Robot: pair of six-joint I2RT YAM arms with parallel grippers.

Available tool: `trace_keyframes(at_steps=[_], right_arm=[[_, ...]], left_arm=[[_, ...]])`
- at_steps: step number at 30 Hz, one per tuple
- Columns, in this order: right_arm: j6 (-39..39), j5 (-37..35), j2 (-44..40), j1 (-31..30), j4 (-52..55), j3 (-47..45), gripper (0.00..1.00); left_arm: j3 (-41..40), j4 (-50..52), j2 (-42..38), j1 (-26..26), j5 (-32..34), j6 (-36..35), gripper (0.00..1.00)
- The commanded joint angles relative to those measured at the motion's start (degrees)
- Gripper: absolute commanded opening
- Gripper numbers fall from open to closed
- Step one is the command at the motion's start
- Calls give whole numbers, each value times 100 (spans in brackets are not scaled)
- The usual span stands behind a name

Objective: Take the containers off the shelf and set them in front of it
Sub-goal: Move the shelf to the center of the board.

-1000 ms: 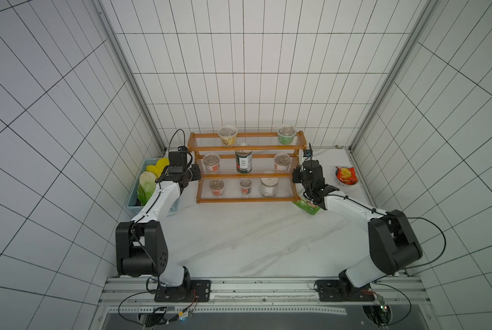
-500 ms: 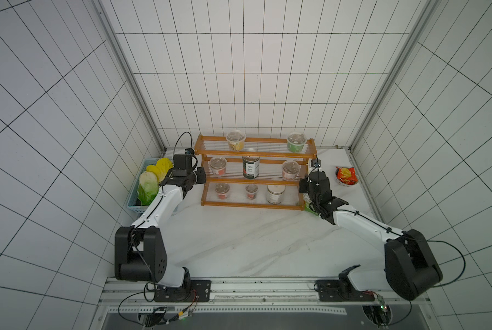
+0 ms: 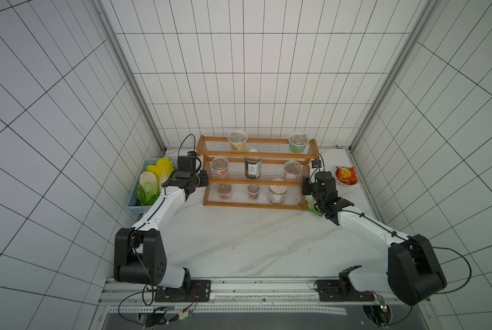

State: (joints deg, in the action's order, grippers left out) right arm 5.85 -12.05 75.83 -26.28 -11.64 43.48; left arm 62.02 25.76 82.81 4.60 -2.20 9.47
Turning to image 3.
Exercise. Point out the red snack bag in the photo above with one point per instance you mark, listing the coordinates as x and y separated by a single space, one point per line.
346 176

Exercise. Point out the yellow label seed jar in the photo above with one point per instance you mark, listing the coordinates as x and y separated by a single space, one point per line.
237 140

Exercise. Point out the green label seed jar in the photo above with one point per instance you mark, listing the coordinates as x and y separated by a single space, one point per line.
298 142

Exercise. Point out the green snack packet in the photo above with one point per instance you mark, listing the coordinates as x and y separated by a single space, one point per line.
311 205

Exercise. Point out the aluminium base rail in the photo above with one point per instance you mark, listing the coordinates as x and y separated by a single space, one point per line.
257 303

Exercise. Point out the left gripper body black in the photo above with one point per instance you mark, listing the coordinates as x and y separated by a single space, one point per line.
193 176

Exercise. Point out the blue plastic basket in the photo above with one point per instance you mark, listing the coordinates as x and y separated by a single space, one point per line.
133 202

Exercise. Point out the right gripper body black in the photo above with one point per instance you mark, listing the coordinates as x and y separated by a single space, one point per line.
308 186

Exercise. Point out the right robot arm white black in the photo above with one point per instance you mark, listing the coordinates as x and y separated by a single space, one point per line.
407 267

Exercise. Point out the green white napa cabbage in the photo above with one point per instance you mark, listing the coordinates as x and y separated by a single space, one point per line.
147 190

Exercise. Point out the dark green tin can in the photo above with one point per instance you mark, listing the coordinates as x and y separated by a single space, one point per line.
252 167

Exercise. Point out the yellow white napa cabbage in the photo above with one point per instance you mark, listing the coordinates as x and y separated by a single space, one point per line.
162 170

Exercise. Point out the small red jar bottom left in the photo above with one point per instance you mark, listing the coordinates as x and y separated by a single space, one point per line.
224 190

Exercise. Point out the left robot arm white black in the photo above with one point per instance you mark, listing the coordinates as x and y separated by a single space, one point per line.
140 256

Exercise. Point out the small red jar bottom middle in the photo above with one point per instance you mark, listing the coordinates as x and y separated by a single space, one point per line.
253 191

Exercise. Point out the wooden three-tier shelf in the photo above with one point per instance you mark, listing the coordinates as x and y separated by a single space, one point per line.
274 153

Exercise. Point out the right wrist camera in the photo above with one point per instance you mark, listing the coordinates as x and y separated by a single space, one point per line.
315 164

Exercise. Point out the small red jar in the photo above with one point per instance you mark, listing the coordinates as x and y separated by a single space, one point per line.
224 190
253 191

